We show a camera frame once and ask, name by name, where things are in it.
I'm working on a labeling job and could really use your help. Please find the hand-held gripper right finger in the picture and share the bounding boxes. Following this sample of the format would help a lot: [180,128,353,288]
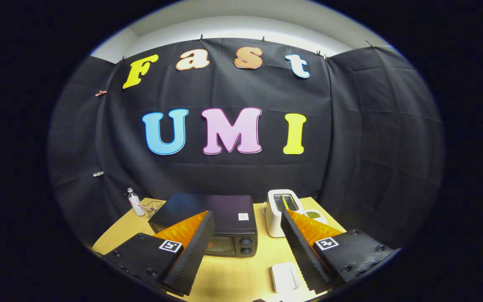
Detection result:
[280,208,395,294]

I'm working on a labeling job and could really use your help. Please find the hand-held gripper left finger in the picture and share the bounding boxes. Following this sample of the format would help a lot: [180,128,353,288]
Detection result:
[104,211,216,297]

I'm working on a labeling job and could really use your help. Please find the black toaster oven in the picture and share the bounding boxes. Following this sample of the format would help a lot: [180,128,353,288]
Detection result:
[148,193,259,258]

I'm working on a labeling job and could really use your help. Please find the white bread toaster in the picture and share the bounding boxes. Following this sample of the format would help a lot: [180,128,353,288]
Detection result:
[265,189,305,238]

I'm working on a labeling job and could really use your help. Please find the white rectangular dish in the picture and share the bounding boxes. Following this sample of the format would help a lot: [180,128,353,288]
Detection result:
[271,262,301,293]

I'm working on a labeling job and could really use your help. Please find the small clear bottle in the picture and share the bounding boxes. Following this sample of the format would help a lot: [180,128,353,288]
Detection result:
[127,187,146,217]

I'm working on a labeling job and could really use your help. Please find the black backdrop cloth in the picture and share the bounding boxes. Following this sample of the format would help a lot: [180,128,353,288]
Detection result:
[48,38,445,248]

